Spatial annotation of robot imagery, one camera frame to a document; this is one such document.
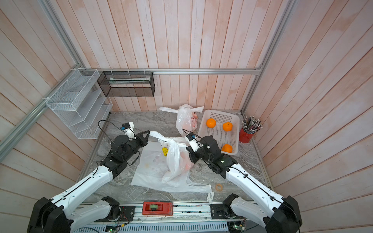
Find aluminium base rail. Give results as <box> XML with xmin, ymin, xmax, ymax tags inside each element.
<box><xmin>77</xmin><ymin>202</ymin><xmax>266</xmax><ymax>233</ymax></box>

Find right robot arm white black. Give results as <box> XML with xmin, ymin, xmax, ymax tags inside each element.
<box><xmin>185</xmin><ymin>133</ymin><xmax>303</xmax><ymax>233</ymax></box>

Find white plastic perforated basket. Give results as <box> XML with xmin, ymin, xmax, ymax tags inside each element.
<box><xmin>198</xmin><ymin>110</ymin><xmax>241</xmax><ymax>155</ymax></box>

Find white wire mesh shelf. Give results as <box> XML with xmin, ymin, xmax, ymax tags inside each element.
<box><xmin>47</xmin><ymin>69</ymin><xmax>113</xmax><ymax>140</ymax></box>

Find black wire mesh basket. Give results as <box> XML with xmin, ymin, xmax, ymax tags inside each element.
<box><xmin>98</xmin><ymin>71</ymin><xmax>155</xmax><ymax>98</ymax></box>

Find red metal pencil bucket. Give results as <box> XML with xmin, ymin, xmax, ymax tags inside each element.
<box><xmin>239</xmin><ymin>129</ymin><xmax>254</xmax><ymax>143</ymax></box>

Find orange mandarin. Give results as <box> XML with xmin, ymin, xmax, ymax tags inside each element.
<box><xmin>206</xmin><ymin>118</ymin><xmax>216</xmax><ymax>128</ymax></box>
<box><xmin>222</xmin><ymin>122</ymin><xmax>233</xmax><ymax>132</ymax></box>
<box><xmin>221</xmin><ymin>144</ymin><xmax>233</xmax><ymax>153</ymax></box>

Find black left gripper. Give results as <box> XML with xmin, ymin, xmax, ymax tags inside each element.
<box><xmin>123</xmin><ymin>130</ymin><xmax>150</xmax><ymax>162</ymax></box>

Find white printed plastic bag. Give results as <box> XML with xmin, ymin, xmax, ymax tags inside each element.
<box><xmin>159</xmin><ymin>104</ymin><xmax>204</xmax><ymax>137</ymax></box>

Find red tape dispenser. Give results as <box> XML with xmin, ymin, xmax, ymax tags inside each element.
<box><xmin>142</xmin><ymin>202</ymin><xmax>173</xmax><ymax>216</ymax></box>

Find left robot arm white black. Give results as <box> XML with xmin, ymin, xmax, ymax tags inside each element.
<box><xmin>27</xmin><ymin>131</ymin><xmax>150</xmax><ymax>233</ymax></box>

